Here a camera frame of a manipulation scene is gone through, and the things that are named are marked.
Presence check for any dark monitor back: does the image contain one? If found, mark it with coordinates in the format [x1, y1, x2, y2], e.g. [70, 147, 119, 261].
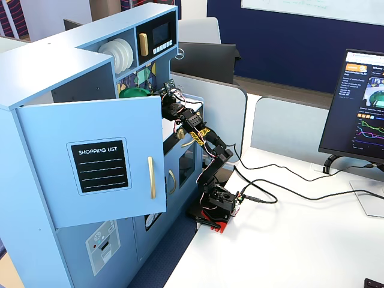
[63, 19, 83, 31]

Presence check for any light grey chair back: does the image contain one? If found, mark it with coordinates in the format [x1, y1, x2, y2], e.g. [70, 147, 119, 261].
[177, 17, 222, 45]

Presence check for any monitor with lit screen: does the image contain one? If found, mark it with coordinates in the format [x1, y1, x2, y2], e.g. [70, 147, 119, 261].
[318, 49, 384, 165]

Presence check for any green toy plate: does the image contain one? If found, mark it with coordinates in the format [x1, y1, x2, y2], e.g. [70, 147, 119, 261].
[119, 86, 148, 99]

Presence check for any gold microwave handle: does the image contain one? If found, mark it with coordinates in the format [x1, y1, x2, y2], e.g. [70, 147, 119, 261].
[138, 32, 149, 57]

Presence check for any red and black table clamp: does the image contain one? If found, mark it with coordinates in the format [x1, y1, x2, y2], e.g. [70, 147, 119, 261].
[187, 206, 233, 234]

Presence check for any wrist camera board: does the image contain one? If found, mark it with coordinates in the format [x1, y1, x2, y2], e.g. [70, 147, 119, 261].
[163, 78, 178, 94]

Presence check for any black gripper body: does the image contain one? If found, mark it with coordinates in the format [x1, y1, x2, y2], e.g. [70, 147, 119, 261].
[161, 91, 188, 121]

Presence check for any desk cable grommet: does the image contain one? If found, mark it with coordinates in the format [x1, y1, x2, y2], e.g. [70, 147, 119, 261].
[310, 163, 338, 178]

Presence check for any black cable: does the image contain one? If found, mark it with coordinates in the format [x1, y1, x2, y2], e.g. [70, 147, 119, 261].
[232, 143, 379, 182]
[238, 179, 384, 205]

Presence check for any silver monitor stand base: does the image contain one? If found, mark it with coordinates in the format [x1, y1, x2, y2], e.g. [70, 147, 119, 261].
[349, 179, 384, 218]

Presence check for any whiteboard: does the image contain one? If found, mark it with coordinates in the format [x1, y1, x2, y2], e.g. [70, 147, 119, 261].
[241, 0, 384, 26]

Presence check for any black Dell monitor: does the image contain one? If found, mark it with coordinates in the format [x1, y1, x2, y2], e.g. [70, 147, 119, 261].
[170, 41, 242, 85]

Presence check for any straight gold door handle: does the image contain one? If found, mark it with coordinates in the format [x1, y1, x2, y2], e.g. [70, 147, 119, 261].
[147, 156, 157, 200]

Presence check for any blue shopping list cabinet door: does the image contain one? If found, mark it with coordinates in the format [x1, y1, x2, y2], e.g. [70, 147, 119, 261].
[15, 95, 167, 229]

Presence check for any grey desk divider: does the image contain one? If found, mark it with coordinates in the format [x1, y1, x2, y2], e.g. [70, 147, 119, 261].
[250, 95, 384, 174]
[170, 71, 248, 164]

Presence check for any curved gold cabinet handle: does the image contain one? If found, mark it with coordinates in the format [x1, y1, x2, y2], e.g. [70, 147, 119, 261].
[168, 169, 177, 195]

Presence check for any stack of white plates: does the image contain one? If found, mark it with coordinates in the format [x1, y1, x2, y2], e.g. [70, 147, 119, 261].
[98, 38, 134, 74]

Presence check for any blue toy kitchen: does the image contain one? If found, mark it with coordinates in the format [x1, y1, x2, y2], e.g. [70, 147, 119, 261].
[0, 2, 205, 288]

